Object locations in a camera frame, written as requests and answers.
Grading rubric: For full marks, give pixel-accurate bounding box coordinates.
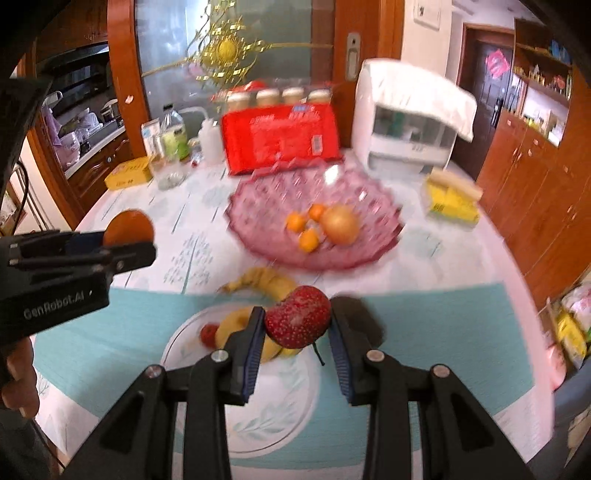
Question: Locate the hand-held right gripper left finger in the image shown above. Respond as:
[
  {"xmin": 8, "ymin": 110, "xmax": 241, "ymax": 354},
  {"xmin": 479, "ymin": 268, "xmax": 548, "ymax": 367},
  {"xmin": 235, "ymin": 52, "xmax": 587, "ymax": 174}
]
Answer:
[{"xmin": 60, "ymin": 305, "xmax": 267, "ymax": 480}]

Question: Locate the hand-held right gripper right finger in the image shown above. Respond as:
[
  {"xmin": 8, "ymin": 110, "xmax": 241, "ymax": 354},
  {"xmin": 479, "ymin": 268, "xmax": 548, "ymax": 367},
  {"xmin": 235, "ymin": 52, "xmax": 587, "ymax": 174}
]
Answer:
[{"xmin": 328, "ymin": 298, "xmax": 532, "ymax": 480}]

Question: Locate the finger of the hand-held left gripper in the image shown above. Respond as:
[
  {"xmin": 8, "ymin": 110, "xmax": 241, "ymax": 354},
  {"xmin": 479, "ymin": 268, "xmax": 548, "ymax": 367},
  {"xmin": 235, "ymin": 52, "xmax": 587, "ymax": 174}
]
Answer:
[
  {"xmin": 8, "ymin": 241, "xmax": 158, "ymax": 278},
  {"xmin": 8, "ymin": 230, "xmax": 109, "ymax": 260}
]

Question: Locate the reddish yellow apple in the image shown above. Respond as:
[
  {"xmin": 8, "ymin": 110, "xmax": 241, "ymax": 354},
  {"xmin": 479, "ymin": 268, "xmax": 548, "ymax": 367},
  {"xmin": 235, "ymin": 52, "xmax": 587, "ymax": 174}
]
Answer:
[{"xmin": 321, "ymin": 204, "xmax": 360, "ymax": 245}]

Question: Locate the pink glass bowl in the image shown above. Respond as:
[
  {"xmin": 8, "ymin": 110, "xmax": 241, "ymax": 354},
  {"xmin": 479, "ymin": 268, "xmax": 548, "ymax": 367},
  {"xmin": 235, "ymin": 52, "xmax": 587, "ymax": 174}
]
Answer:
[{"xmin": 225, "ymin": 159, "xmax": 406, "ymax": 271}]

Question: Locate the person's left hand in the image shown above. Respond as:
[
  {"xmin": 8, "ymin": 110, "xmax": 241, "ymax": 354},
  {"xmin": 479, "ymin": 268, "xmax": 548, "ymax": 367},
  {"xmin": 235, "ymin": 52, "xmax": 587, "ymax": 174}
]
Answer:
[{"xmin": 0, "ymin": 336, "xmax": 41, "ymax": 417}]

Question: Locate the yellow pear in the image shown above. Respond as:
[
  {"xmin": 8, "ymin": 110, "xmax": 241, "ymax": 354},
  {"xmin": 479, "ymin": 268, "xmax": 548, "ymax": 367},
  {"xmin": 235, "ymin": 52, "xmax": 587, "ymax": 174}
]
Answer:
[{"xmin": 215, "ymin": 308, "xmax": 303, "ymax": 363}]

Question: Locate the dark avocado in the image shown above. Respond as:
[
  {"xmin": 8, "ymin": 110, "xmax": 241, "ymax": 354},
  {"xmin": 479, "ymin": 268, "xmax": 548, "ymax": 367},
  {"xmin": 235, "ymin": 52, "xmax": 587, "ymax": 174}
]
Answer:
[{"xmin": 332, "ymin": 295, "xmax": 389, "ymax": 352}]

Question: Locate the yellow cardboard box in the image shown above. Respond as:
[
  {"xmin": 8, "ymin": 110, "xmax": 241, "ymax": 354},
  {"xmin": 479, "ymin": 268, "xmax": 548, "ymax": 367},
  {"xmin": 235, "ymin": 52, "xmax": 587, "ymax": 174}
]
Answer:
[{"xmin": 104, "ymin": 156, "xmax": 154, "ymax": 191}]

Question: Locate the spotted yellow banana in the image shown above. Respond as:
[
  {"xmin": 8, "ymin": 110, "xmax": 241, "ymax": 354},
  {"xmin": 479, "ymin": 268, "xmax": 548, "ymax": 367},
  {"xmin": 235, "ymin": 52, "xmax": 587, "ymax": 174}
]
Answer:
[{"xmin": 217, "ymin": 267, "xmax": 298, "ymax": 305}]

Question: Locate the clear glass cup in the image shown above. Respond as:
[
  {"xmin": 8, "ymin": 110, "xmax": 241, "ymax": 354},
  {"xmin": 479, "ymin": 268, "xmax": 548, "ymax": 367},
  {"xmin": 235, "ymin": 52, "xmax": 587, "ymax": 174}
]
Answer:
[{"xmin": 151, "ymin": 154, "xmax": 186, "ymax": 191}]

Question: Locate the purple plastic bag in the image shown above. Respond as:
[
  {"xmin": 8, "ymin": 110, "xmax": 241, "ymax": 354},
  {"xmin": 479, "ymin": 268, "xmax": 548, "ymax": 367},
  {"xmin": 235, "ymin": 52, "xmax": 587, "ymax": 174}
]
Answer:
[{"xmin": 44, "ymin": 111, "xmax": 82, "ymax": 168}]

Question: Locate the teal striped placemat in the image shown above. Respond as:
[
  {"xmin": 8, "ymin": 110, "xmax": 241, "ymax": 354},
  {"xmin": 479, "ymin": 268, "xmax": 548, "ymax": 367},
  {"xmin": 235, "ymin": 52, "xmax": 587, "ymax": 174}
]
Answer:
[{"xmin": 32, "ymin": 281, "xmax": 541, "ymax": 467}]

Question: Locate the white blue carton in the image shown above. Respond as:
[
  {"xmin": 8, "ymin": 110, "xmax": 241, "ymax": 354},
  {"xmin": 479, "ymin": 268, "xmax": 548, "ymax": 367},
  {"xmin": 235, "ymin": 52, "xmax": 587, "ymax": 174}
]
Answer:
[{"xmin": 142, "ymin": 117, "xmax": 163, "ymax": 158}]

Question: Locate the green label plastic bottle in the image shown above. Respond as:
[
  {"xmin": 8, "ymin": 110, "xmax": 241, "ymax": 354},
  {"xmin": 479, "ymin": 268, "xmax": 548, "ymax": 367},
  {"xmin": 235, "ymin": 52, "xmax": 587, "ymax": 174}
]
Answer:
[{"xmin": 159, "ymin": 105, "xmax": 191, "ymax": 162}]

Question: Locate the metal cooking pot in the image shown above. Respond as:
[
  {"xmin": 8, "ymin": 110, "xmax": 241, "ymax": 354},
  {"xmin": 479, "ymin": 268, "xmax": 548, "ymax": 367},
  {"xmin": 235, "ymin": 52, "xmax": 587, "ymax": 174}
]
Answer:
[{"xmin": 100, "ymin": 99, "xmax": 124, "ymax": 126}]

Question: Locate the white squeeze bottle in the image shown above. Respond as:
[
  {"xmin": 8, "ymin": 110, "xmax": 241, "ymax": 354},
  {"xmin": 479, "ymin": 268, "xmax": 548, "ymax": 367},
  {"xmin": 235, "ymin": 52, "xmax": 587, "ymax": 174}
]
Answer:
[{"xmin": 178, "ymin": 107, "xmax": 225, "ymax": 165}]

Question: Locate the red plastic package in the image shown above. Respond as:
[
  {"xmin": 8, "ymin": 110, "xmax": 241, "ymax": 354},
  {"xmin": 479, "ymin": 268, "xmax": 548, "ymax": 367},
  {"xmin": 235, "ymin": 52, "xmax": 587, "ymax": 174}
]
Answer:
[{"xmin": 221, "ymin": 102, "xmax": 342, "ymax": 176}]

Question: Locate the yellow sponge pack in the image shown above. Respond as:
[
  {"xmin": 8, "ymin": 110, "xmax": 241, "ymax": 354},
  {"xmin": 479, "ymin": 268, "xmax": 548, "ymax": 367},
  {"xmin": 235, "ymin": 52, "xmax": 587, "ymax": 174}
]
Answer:
[{"xmin": 424, "ymin": 167, "xmax": 483, "ymax": 225}]

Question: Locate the pink plastic package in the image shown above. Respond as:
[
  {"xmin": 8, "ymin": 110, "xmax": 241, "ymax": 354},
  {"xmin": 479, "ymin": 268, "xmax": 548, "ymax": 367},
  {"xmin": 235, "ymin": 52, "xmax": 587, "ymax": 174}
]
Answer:
[{"xmin": 545, "ymin": 344, "xmax": 568, "ymax": 389}]

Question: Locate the white countertop appliance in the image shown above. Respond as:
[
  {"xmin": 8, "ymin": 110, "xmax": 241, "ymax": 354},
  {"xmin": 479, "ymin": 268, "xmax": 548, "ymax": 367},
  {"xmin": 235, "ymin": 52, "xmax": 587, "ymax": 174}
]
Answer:
[{"xmin": 353, "ymin": 59, "xmax": 458, "ymax": 174}]

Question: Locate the yellow green snack bag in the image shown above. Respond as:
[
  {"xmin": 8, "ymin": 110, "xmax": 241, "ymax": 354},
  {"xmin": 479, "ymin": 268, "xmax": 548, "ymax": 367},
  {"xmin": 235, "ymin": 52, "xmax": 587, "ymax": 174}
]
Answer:
[{"xmin": 554, "ymin": 309, "xmax": 587, "ymax": 370}]

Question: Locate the gold door ornament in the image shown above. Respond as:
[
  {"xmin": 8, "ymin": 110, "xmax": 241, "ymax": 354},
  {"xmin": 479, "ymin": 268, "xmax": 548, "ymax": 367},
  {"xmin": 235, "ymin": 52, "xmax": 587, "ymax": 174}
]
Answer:
[{"xmin": 185, "ymin": 0, "xmax": 278, "ymax": 88}]

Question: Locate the white red print bag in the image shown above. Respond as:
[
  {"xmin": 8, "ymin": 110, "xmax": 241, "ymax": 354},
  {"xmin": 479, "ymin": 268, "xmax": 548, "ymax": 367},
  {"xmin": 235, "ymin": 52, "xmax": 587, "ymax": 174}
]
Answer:
[{"xmin": 561, "ymin": 284, "xmax": 591, "ymax": 333}]

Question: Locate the frosted glass sliding door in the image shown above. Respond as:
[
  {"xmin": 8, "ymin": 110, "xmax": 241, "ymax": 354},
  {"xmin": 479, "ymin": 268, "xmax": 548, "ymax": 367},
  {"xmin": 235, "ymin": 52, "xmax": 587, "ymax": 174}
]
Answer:
[{"xmin": 134, "ymin": 0, "xmax": 338, "ymax": 153}]

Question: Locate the white cloth cover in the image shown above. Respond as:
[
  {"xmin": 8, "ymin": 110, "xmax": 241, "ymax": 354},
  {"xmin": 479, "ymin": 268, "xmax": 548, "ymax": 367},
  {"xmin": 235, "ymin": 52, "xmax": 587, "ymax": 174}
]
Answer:
[{"xmin": 358, "ymin": 58, "xmax": 477, "ymax": 141}]

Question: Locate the dark entrance door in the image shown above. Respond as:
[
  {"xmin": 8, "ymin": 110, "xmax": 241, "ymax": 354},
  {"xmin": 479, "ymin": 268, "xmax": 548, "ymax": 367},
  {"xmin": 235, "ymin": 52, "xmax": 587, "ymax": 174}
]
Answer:
[{"xmin": 457, "ymin": 39, "xmax": 515, "ymax": 181}]

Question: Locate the pink door decoration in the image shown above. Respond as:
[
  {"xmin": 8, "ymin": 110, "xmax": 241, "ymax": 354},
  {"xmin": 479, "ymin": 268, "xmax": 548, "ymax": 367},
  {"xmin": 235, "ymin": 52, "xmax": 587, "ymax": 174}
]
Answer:
[{"xmin": 485, "ymin": 50, "xmax": 511, "ymax": 79}]

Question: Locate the wooden wall cabinet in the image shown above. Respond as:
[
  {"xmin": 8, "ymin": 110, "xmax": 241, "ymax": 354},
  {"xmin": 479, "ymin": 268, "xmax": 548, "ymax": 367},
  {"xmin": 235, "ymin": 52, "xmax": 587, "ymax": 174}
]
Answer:
[{"xmin": 475, "ymin": 18, "xmax": 591, "ymax": 310}]

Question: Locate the grey door handle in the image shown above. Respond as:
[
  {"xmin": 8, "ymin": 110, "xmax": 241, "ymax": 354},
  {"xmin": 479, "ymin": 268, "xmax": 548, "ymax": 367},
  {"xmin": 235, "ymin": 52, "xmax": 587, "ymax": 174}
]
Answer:
[{"xmin": 345, "ymin": 32, "xmax": 362, "ymax": 82}]

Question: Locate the white wall switch panel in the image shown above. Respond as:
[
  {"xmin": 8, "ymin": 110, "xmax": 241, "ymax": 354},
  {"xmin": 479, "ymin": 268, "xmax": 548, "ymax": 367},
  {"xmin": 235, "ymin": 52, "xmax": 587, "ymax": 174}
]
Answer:
[{"xmin": 413, "ymin": 0, "xmax": 441, "ymax": 28}]

